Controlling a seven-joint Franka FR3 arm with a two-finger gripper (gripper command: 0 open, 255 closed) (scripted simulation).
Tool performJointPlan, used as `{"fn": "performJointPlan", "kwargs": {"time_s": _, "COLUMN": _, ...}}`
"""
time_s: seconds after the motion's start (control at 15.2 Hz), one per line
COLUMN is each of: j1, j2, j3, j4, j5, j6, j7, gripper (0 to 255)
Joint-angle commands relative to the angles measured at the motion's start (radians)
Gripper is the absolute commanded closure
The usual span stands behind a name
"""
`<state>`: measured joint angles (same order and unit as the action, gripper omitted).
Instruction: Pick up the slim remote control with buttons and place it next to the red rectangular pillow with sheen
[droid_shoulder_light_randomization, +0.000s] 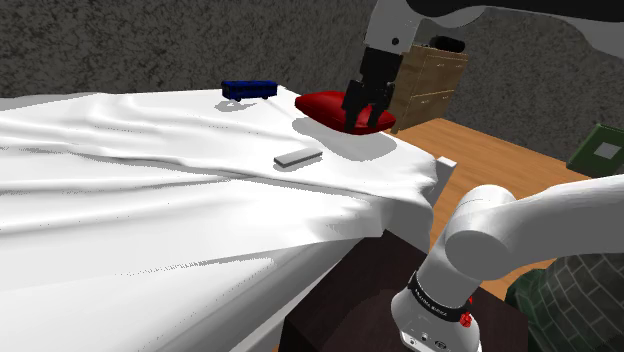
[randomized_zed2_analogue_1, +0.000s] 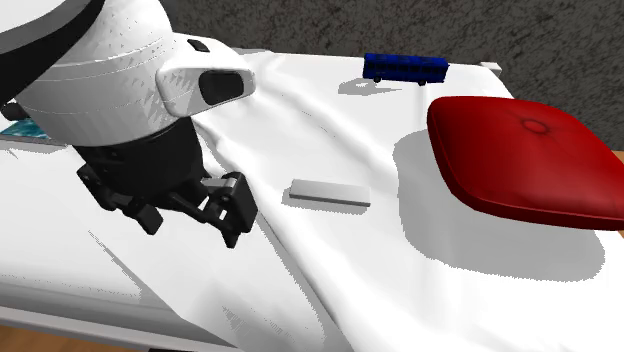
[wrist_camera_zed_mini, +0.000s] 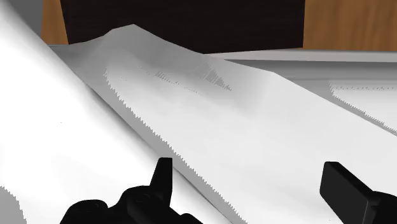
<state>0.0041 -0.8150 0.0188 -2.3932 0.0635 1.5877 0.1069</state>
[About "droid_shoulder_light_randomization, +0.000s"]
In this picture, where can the red cushion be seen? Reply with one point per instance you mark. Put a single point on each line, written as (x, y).
(322, 107)

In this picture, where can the dark robot stand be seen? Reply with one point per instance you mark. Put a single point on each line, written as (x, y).
(351, 292)

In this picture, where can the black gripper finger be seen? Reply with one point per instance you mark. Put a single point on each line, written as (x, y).
(382, 107)
(352, 105)

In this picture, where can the wooden chest of drawers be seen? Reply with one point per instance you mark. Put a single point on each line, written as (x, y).
(429, 83)

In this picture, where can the blue toy bus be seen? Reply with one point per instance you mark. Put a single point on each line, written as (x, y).
(248, 89)

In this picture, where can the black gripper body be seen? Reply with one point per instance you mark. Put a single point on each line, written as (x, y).
(379, 73)

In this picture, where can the white bed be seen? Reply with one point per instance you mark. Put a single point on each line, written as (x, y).
(146, 195)

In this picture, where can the green brick-patterned pouf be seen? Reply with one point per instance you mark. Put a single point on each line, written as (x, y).
(575, 312)

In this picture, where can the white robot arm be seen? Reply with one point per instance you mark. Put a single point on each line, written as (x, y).
(512, 234)

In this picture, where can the grey flat rectangular bar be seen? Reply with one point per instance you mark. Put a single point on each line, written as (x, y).
(297, 157)

